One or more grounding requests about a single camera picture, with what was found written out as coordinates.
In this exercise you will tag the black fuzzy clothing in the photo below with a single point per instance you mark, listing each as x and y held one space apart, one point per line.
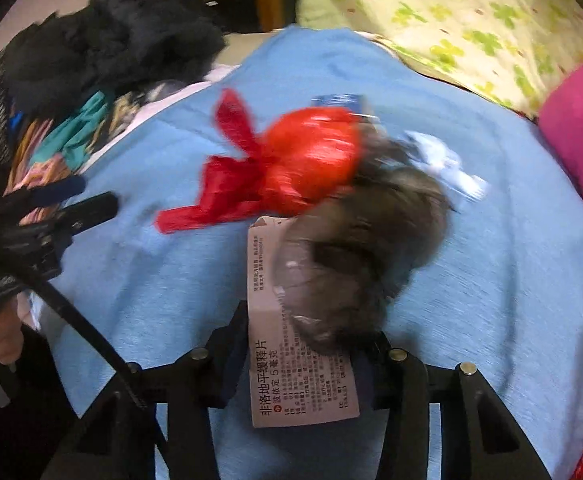
111 45

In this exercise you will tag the white crumpled wrapper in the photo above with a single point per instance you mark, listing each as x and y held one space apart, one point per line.
446 165

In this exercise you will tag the grey plastic bag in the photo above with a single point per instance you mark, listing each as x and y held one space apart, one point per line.
371 240

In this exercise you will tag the pink bag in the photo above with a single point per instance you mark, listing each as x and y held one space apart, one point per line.
581 125

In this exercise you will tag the green clover print quilt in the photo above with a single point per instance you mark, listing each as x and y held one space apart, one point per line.
446 20

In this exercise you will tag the person's left hand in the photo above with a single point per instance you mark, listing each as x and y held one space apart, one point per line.
3 330

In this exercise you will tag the small blue white box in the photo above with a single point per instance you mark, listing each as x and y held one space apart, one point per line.
344 102

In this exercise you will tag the blue blanket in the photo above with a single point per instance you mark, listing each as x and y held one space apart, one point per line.
171 270

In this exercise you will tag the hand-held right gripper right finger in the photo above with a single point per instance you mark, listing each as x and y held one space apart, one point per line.
401 385

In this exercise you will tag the colourful striped clothing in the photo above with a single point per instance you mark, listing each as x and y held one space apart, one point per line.
78 125

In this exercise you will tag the red plastic bag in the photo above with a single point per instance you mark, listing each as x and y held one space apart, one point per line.
311 160

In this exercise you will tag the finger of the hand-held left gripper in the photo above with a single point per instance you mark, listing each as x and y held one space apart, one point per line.
91 212
56 189

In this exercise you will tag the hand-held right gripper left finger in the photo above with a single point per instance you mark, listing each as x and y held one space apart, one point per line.
221 360

